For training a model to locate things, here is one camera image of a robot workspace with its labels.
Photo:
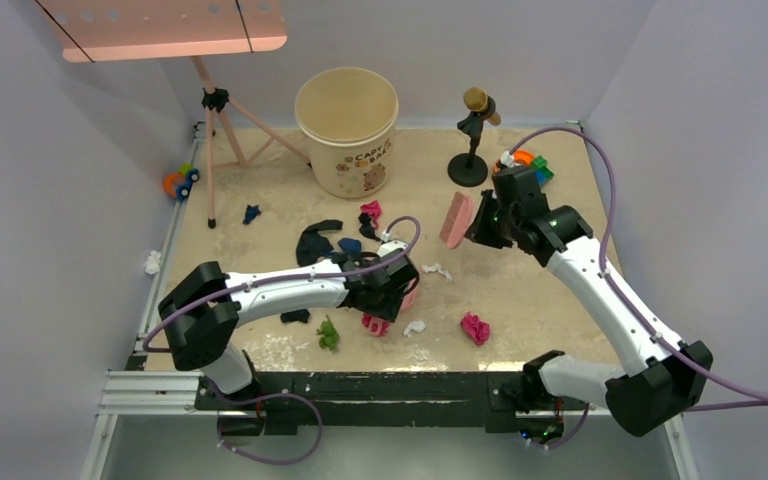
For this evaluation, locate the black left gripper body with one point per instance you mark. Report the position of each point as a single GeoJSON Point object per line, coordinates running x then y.
{"type": "Point", "coordinates": [387, 305]}

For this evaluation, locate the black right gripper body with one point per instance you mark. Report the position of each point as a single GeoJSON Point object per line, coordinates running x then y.
{"type": "Point", "coordinates": [494, 224]}

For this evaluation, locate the pink hand brush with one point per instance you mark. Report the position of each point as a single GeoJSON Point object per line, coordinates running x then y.
{"type": "Point", "coordinates": [458, 219]}

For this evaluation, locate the pink plastic dustpan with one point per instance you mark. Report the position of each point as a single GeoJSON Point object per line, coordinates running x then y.
{"type": "Point", "coordinates": [409, 295]}

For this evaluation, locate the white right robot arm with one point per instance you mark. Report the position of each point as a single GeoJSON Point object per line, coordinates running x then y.
{"type": "Point", "coordinates": [659, 377]}

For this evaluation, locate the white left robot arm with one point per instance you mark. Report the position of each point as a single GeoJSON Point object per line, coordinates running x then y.
{"type": "Point", "coordinates": [201, 314]}

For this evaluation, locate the white paper scrap front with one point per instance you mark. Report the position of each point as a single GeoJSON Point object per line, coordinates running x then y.
{"type": "Point", "coordinates": [414, 327]}

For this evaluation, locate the orange toy track with blocks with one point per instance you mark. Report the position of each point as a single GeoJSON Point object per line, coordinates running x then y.
{"type": "Point", "coordinates": [524, 158]}

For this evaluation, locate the blue paper scrap upper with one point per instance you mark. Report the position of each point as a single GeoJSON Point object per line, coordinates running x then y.
{"type": "Point", "coordinates": [350, 245]}

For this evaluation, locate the white paper scrap long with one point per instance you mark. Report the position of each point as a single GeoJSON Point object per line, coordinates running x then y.
{"type": "Point", "coordinates": [437, 269]}

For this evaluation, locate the gold microphone on black stand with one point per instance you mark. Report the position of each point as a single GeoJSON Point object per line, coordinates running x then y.
{"type": "Point", "coordinates": [469, 169]}

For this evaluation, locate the green paper scrap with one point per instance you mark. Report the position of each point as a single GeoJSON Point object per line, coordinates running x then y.
{"type": "Point", "coordinates": [328, 336]}

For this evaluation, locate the dark navy paper scrap front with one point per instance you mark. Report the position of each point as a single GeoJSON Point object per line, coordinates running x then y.
{"type": "Point", "coordinates": [298, 316]}

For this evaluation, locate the pink paper scrap top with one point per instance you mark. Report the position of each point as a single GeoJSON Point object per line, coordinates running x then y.
{"type": "Point", "coordinates": [373, 211]}

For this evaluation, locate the pink paper scrap right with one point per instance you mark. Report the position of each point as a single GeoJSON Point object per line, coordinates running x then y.
{"type": "Point", "coordinates": [475, 328]}

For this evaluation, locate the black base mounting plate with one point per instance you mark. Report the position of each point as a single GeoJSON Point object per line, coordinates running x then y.
{"type": "Point", "coordinates": [279, 403]}

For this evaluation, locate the cream capybara bucket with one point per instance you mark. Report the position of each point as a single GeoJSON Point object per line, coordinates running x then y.
{"type": "Point", "coordinates": [348, 116]}

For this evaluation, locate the orange blue toy car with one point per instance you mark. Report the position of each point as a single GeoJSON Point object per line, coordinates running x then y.
{"type": "Point", "coordinates": [178, 185]}

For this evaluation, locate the white paper scrap off table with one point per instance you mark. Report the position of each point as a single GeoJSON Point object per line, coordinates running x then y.
{"type": "Point", "coordinates": [152, 263]}

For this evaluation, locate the pink music stand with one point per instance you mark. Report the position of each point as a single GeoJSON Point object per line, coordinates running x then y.
{"type": "Point", "coordinates": [122, 30]}

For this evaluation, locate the aluminium frame rail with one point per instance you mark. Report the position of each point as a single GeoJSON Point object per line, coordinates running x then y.
{"type": "Point", "coordinates": [134, 391]}

